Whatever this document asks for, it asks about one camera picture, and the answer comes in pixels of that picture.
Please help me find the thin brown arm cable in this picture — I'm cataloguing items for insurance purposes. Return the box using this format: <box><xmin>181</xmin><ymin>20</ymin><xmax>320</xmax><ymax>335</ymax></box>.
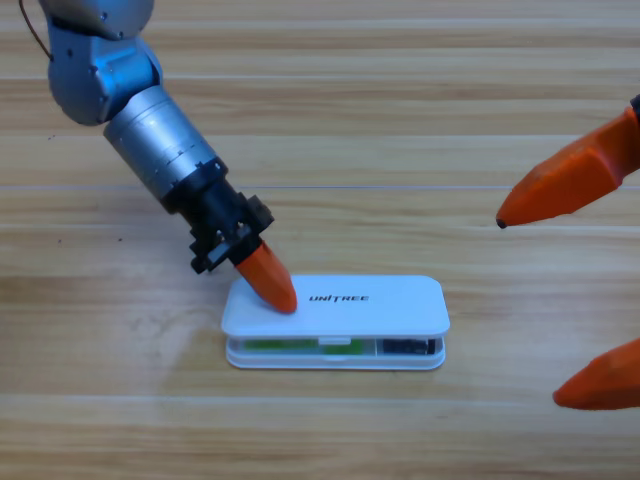
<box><xmin>18</xmin><ymin>0</ymin><xmax>55</xmax><ymax>62</ymax></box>

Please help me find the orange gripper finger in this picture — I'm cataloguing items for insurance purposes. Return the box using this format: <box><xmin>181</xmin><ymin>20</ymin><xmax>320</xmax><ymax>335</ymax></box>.
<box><xmin>551</xmin><ymin>336</ymin><xmax>640</xmax><ymax>412</ymax></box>
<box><xmin>494</xmin><ymin>93</ymin><xmax>640</xmax><ymax>231</ymax></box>

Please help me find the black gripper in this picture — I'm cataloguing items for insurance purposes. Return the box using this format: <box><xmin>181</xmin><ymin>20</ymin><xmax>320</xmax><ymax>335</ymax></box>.
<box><xmin>161</xmin><ymin>158</ymin><xmax>300</xmax><ymax>316</ymax></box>

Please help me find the green and white pen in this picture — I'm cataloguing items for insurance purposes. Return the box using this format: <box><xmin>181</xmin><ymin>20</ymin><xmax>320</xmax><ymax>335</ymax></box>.
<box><xmin>241</xmin><ymin>338</ymin><xmax>365</xmax><ymax>358</ymax></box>

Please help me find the white Unitree pencil case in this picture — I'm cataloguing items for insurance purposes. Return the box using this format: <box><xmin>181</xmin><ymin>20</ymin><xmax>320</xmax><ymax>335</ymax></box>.
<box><xmin>220</xmin><ymin>273</ymin><xmax>452</xmax><ymax>372</ymax></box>

